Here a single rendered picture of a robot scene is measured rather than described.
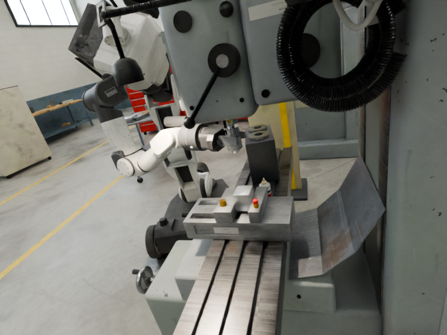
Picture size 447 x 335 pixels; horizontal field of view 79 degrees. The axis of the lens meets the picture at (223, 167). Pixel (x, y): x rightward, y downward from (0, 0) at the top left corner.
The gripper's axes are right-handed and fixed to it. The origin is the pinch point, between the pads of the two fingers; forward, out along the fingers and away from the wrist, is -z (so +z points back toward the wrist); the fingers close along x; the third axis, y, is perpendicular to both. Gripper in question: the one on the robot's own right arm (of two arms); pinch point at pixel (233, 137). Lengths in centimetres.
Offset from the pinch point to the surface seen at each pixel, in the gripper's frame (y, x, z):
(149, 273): 62, -13, 51
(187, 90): -17.0, -11.4, 3.0
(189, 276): 40.0, -21.4, 12.4
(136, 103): 56, 329, 453
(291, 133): 61, 165, 47
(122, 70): -24.3, -18.1, 16.2
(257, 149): 16.0, 27.6, 7.9
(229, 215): 21.7, -9.0, 0.5
